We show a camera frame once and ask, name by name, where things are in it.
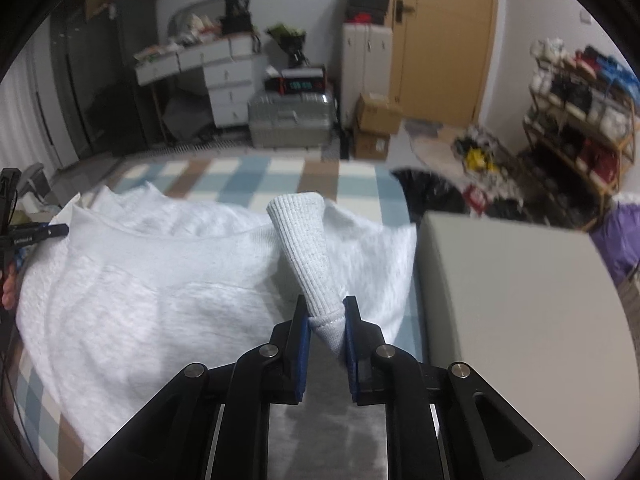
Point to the pile of desk clutter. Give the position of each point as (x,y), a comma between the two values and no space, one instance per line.
(170,50)

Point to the silver suitcase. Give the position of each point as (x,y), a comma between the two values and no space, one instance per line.
(290,122)

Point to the black trash bag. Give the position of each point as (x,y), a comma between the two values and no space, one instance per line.
(430,192)

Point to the person's left hand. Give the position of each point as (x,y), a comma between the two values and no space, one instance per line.
(7,295)

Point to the black box with red trim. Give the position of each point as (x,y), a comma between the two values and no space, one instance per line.
(300,82)

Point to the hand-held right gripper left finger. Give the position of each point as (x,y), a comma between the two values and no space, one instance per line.
(300,360)

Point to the white cabinet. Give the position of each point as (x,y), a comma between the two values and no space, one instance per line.
(365,75)

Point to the black round box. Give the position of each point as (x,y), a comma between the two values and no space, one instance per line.
(235,17)

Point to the shoe rack with shoes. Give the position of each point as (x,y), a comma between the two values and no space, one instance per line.
(585,120)

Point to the grey padded bed headboard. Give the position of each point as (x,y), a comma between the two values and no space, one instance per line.
(500,310)

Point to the wooden door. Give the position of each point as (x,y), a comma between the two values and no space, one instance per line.
(445,50)

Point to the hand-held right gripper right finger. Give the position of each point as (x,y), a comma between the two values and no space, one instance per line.
(352,360)

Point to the purple bag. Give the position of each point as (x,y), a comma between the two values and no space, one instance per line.
(617,240)

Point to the arched mirror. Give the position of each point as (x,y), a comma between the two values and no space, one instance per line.
(192,12)

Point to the red and black shoe box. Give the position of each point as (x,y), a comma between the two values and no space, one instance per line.
(367,17)

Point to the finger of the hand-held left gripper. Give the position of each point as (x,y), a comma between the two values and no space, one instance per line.
(42,234)
(15,260)

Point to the wrapped flower bouquet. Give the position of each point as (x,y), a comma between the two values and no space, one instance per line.
(287,40)

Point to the white desk with drawers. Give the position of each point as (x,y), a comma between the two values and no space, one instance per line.
(225,75)

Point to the dark grey wardrobe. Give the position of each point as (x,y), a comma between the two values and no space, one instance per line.
(100,85)

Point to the plaid bed sheet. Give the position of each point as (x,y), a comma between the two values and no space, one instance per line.
(280,175)

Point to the white sweatshirt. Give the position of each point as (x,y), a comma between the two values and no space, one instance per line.
(150,310)

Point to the pile of shoes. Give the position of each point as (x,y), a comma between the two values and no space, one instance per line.
(485,165)

